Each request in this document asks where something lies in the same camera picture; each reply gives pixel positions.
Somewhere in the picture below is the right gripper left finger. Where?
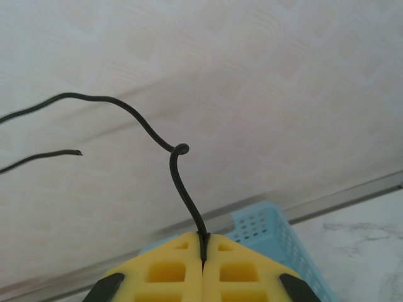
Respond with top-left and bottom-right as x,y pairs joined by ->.
83,232 -> 204,302

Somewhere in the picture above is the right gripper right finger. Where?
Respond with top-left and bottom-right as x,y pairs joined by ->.
203,232 -> 322,302

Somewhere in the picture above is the coloured wires pile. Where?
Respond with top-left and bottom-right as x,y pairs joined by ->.
0,92 -> 212,271

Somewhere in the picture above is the blue plastic basket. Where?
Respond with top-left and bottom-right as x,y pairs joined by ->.
138,200 -> 339,302

